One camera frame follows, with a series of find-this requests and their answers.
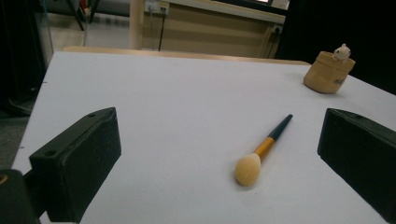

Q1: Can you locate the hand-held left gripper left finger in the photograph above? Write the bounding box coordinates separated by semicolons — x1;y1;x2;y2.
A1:
28;106;122;224

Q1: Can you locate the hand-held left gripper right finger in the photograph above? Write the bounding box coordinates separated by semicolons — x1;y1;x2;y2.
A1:
317;107;396;224

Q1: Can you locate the tan cup with white figurine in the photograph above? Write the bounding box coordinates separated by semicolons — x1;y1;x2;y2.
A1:
303;43;357;95

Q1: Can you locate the dark curtain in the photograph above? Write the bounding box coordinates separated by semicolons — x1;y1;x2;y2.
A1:
0;0;54;117
275;0;396;95

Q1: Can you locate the black stand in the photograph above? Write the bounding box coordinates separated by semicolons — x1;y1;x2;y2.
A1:
65;0;101;32

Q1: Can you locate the white power strip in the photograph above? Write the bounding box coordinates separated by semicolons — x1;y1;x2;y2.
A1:
144;0;171;15

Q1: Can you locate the beige wooden desk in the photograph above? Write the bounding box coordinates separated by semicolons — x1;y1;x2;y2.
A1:
128;0;287;59

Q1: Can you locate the black hanging cable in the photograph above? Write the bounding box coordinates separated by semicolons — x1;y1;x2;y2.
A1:
157;7;167;52

